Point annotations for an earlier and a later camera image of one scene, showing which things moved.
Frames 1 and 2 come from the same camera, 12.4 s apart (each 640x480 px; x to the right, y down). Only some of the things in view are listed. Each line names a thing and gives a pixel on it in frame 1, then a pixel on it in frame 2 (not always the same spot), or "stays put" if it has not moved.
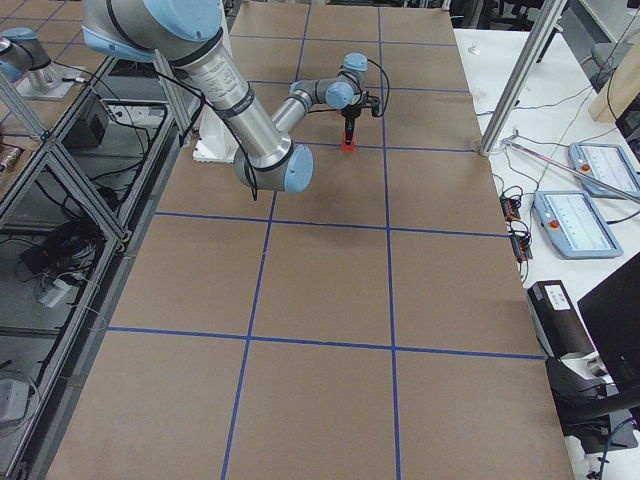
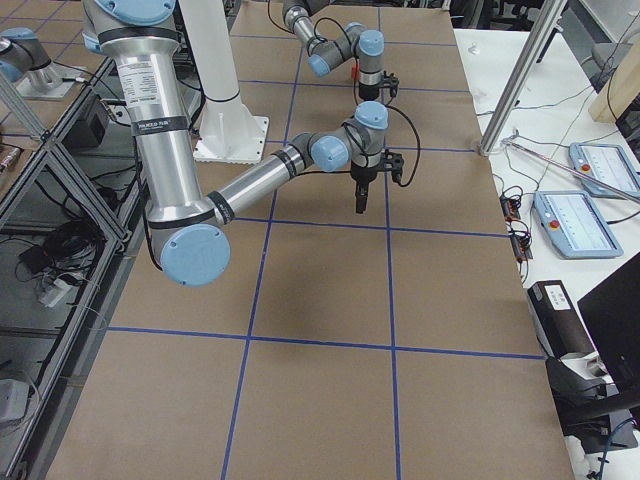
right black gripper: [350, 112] → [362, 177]
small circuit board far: [510, 208] stays put
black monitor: [611, 313] stays put
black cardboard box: [558, 319] stays put
